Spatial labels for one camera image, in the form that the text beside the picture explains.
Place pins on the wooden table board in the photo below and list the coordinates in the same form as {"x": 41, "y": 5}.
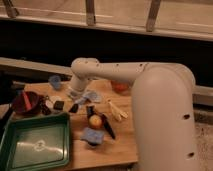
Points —
{"x": 112, "y": 154}

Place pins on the small black block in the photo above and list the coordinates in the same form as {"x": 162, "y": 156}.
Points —
{"x": 90, "y": 111}

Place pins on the dark red bowl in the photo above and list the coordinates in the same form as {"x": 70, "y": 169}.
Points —
{"x": 25, "y": 102}

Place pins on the small blue cup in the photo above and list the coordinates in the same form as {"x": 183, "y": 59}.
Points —
{"x": 55, "y": 81}

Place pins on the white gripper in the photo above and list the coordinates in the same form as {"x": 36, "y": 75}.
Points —
{"x": 75, "y": 89}

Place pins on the orange bowl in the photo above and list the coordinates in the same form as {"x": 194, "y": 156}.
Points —
{"x": 119, "y": 87}

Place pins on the orange round fruit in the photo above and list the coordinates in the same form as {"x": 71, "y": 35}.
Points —
{"x": 95, "y": 122}

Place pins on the black eraser block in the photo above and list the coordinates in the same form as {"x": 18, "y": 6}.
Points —
{"x": 58, "y": 105}

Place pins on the blue cloth piece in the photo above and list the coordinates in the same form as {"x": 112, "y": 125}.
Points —
{"x": 92, "y": 137}

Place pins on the green plastic tray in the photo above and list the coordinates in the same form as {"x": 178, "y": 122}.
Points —
{"x": 36, "y": 144}

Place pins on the light blue cloth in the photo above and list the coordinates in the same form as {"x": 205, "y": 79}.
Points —
{"x": 89, "y": 95}

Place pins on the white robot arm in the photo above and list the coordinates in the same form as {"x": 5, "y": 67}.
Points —
{"x": 162, "y": 108}

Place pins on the white cup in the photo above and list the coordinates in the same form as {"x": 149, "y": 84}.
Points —
{"x": 50, "y": 100}

